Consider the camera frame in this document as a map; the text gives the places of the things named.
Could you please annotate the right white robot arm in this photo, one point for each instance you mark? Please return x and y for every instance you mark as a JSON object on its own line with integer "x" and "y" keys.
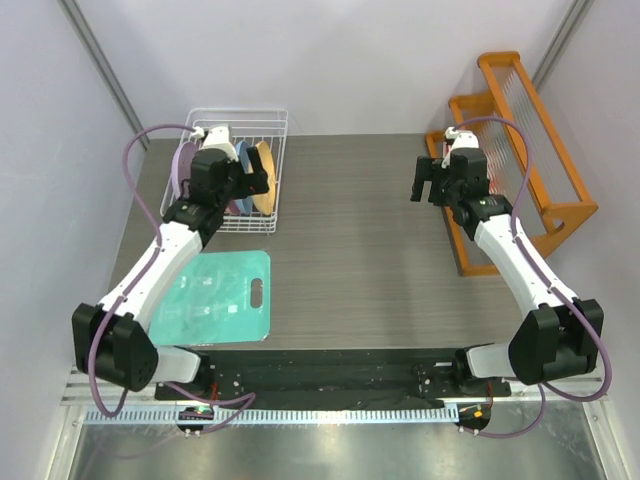
{"x": 558, "y": 334}

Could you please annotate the orange wooden shelf rack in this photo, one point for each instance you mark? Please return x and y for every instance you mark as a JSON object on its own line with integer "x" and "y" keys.
{"x": 528, "y": 162}

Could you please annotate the teal folding board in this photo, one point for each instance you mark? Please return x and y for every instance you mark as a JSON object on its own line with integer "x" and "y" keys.
{"x": 218, "y": 298}

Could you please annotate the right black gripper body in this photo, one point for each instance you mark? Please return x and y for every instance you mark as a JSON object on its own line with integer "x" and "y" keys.
{"x": 444, "y": 192}

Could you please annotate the purple plate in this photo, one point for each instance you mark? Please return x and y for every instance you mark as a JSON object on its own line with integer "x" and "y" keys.
{"x": 181, "y": 164}

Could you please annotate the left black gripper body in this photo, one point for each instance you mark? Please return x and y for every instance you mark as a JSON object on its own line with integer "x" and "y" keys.
{"x": 233, "y": 169}

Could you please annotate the white wire dish rack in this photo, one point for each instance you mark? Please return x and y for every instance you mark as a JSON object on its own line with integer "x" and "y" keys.
{"x": 222, "y": 128}

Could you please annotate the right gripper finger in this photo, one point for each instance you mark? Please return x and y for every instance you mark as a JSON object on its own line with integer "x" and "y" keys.
{"x": 418, "y": 188}
{"x": 428, "y": 169}

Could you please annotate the blue plate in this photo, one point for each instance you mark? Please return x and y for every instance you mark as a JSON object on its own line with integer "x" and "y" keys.
{"x": 243, "y": 205}

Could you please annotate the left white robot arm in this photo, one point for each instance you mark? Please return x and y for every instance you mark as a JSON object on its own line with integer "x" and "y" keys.
{"x": 111, "y": 340}

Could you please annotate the orange plate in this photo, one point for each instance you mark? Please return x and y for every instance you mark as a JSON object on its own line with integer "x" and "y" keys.
{"x": 265, "y": 203}

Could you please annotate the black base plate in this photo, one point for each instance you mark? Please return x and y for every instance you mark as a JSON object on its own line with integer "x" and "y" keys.
{"x": 342, "y": 379}

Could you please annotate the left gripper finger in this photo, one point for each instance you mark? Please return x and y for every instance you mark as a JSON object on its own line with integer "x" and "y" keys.
{"x": 251, "y": 184}
{"x": 255, "y": 161}

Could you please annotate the white slotted cable duct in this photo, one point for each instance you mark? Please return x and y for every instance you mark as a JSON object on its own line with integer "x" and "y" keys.
{"x": 177, "y": 415}

